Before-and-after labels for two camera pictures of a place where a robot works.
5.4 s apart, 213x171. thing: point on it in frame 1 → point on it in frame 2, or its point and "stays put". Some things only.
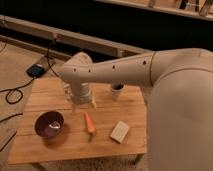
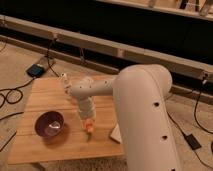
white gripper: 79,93 → 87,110
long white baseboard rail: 72,38 stays put
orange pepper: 90,125 stays put
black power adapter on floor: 35,70 stays put
